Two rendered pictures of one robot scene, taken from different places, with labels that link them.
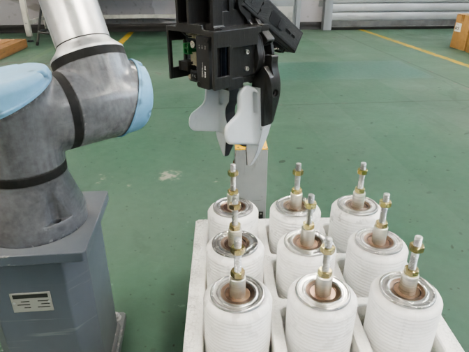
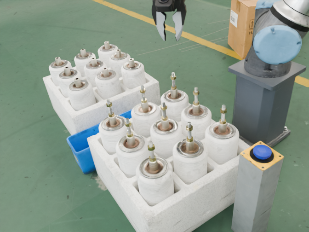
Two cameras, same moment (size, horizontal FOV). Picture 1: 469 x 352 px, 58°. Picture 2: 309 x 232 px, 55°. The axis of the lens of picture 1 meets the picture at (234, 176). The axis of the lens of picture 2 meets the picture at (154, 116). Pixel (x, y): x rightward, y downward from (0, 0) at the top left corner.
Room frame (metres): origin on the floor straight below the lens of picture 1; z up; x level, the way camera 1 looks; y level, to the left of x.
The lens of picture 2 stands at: (1.18, -0.47, 0.82)
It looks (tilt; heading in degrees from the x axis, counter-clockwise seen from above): 37 degrees down; 153
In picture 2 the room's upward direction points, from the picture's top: 6 degrees counter-clockwise
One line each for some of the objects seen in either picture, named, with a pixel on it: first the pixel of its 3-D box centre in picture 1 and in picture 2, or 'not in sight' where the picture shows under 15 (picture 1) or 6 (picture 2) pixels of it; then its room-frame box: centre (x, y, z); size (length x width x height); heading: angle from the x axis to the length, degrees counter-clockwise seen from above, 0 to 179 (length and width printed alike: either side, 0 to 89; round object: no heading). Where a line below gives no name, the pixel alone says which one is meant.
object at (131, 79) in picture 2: not in sight; (134, 84); (0.16, -0.01, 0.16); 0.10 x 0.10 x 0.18
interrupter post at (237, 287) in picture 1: (237, 286); (174, 92); (0.45, 0.00, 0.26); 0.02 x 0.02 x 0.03
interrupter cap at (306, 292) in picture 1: (322, 291); (145, 108); (0.46, -0.12, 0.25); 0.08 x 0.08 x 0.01
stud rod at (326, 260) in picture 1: (326, 261); (143, 95); (0.46, -0.12, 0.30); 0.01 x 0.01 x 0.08
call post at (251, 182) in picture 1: (249, 205); (254, 198); (0.86, -0.03, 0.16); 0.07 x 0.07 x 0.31; 2
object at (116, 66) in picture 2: not in sight; (122, 74); (0.04, -0.02, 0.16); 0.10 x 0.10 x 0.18
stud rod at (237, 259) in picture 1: (237, 262); (173, 82); (0.45, 0.00, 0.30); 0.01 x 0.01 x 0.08
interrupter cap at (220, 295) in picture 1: (237, 293); (174, 95); (0.45, 0.00, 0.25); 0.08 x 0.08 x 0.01
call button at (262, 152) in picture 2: not in sight; (261, 153); (0.86, -0.04, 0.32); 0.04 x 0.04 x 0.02
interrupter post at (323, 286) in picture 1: (323, 284); (144, 105); (0.46, -0.12, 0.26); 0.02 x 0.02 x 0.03
